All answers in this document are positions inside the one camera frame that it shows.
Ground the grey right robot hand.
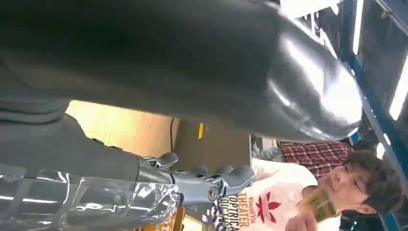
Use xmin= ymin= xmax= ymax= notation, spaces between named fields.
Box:
xmin=0 ymin=0 xmax=364 ymax=231

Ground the brown panel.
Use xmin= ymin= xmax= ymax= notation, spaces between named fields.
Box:
xmin=173 ymin=119 xmax=252 ymax=174

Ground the grey crumpled cloth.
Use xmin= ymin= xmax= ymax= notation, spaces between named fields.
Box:
xmin=251 ymin=142 xmax=285 ymax=164

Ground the ribbed grey right arm sleeve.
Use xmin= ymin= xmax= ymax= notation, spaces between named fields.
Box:
xmin=0 ymin=95 xmax=70 ymax=124

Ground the red plaid cloth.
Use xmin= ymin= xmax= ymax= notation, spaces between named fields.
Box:
xmin=280 ymin=141 xmax=352 ymax=180

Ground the long ceiling light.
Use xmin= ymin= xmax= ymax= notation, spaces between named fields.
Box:
xmin=352 ymin=0 xmax=365 ymax=55
xmin=388 ymin=57 xmax=408 ymax=121

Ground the green and yellow card stack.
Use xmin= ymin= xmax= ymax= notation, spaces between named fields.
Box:
xmin=299 ymin=189 xmax=339 ymax=223

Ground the person's hand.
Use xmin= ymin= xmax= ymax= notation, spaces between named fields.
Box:
xmin=284 ymin=211 xmax=320 ymax=231

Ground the blue steel beam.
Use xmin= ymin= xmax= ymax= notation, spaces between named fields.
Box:
xmin=340 ymin=0 xmax=408 ymax=192

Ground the person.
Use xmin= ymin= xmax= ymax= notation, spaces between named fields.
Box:
xmin=212 ymin=150 xmax=404 ymax=231

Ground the black cable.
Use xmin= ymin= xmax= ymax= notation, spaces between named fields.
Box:
xmin=169 ymin=117 xmax=176 ymax=153

